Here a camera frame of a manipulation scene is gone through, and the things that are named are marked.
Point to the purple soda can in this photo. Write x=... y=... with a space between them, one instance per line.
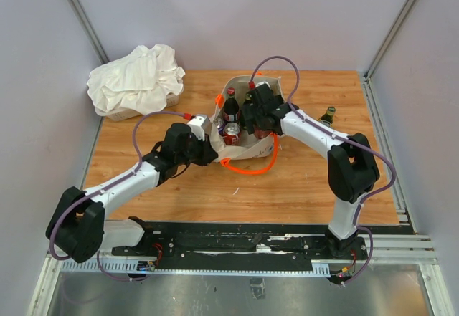
x=220 y=124

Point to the aluminium frame post right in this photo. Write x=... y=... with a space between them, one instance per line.
x=394 y=30

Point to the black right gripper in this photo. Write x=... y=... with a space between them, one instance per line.
x=250 y=112

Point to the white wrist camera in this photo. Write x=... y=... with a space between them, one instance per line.
x=263 y=83
x=200 y=125

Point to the green glass bottle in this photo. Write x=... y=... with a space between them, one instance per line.
x=327 y=118
x=248 y=99

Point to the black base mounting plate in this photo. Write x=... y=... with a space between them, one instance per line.
x=174 y=239

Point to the crumpled white cloth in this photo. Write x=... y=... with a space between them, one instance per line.
x=146 y=80

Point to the grey slotted cable duct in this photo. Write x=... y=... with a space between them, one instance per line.
x=225 y=264

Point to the red soda can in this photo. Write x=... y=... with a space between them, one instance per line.
x=231 y=134
x=260 y=133

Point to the aluminium frame post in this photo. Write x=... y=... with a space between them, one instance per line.
x=394 y=30
x=88 y=29

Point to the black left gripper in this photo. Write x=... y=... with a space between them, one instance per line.
x=208 y=153

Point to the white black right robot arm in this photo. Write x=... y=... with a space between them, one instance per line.
x=352 y=169

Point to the aluminium frame post left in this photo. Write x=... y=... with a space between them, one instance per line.
x=88 y=29

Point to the glass cola bottle red cap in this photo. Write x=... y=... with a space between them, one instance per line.
x=231 y=108

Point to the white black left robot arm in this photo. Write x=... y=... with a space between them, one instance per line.
x=76 y=228

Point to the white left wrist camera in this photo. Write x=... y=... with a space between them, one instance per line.
x=200 y=125

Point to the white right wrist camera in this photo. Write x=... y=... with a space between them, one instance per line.
x=263 y=83

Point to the white canvas tote bag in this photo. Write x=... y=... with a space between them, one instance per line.
x=249 y=146

